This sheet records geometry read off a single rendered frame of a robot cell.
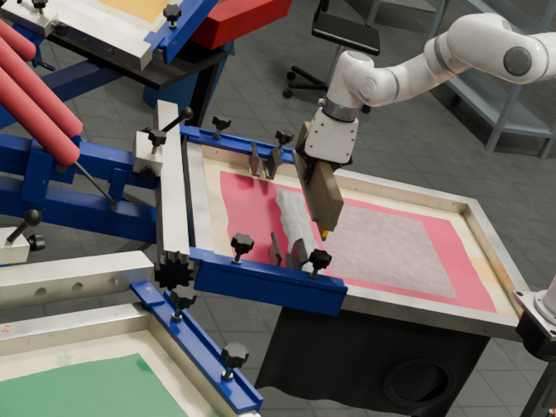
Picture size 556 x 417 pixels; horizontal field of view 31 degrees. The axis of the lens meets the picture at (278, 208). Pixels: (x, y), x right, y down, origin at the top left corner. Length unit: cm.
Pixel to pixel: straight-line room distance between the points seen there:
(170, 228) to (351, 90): 47
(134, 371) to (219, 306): 199
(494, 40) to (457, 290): 67
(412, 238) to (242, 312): 137
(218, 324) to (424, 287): 146
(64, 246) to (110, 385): 213
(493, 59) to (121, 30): 105
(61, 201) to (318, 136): 56
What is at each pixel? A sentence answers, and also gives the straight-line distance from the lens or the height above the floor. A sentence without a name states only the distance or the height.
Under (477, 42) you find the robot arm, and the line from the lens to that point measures 184.
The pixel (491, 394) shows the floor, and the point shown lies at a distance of 382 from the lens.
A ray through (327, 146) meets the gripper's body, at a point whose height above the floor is 118.
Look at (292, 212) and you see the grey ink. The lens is 231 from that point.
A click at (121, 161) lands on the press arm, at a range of 212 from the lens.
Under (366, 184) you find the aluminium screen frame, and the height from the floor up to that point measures 98.
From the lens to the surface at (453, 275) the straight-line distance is 233.
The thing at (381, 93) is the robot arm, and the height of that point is 135.
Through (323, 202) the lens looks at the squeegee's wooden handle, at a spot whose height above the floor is 111.
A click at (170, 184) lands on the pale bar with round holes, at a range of 208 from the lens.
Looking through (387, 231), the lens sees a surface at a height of 95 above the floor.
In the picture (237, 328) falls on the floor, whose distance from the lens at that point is 358.
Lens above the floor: 199
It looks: 27 degrees down
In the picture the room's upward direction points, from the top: 19 degrees clockwise
